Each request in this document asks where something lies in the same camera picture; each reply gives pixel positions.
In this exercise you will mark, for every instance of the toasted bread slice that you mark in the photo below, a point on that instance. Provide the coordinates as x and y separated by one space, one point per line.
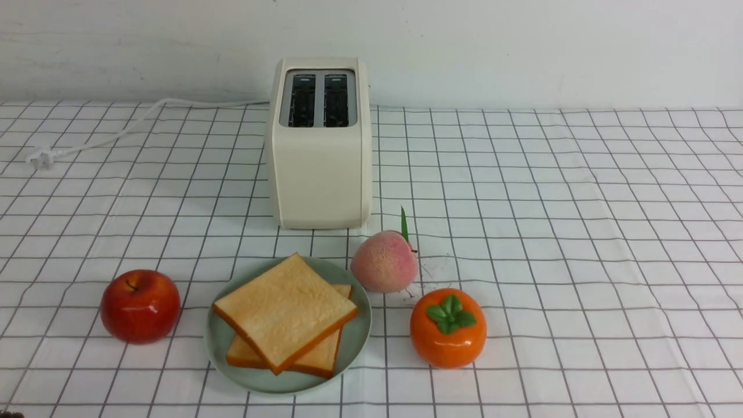
284 310
316 363

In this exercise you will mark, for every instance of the pink peach with leaf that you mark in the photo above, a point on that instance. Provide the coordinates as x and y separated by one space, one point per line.
386 262

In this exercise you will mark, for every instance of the cream white toaster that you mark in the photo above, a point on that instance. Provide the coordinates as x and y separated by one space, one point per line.
318 142

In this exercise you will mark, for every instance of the mint green plate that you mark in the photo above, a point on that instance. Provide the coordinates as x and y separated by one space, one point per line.
290 326

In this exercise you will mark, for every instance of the orange persimmon with green top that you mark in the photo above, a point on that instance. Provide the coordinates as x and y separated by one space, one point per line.
448 328

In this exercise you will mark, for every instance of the white grid tablecloth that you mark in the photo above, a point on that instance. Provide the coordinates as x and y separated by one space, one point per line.
604 248

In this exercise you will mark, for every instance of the red apple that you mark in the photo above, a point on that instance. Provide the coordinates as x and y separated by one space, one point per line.
140 307

